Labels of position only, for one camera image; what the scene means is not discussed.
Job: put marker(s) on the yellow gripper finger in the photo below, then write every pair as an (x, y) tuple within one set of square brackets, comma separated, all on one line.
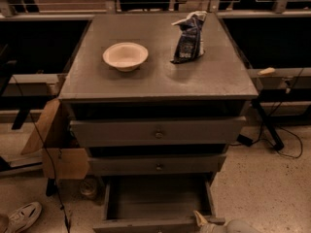
[(200, 219)]

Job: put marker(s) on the grey bottom drawer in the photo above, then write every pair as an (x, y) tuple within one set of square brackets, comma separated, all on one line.
[(156, 204)]

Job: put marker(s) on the grey drawer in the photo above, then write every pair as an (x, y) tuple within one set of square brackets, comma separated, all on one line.
[(153, 165), (152, 132), (156, 204)]

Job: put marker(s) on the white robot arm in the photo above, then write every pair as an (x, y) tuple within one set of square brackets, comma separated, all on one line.
[(234, 226)]

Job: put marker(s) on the grey middle drawer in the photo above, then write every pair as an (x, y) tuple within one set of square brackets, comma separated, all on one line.
[(153, 165)]

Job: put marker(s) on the grey top drawer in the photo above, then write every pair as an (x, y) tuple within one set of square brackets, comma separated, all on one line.
[(152, 132)]

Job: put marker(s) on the grey drawer cabinet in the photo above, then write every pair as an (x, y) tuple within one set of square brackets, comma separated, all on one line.
[(215, 84)]

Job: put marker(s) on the black power adapter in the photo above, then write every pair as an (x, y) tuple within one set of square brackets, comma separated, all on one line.
[(246, 141)]

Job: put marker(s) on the black table leg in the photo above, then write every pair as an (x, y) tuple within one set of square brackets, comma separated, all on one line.
[(278, 144)]

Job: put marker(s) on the brown cardboard box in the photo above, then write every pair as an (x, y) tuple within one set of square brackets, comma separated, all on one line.
[(50, 137)]

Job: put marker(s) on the small yellow foam piece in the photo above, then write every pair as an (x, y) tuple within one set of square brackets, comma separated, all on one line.
[(266, 71)]

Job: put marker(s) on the white sneaker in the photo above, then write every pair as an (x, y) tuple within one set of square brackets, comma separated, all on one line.
[(20, 219)]

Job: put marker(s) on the dark blue chip bag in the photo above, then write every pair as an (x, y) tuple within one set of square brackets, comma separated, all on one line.
[(190, 45)]

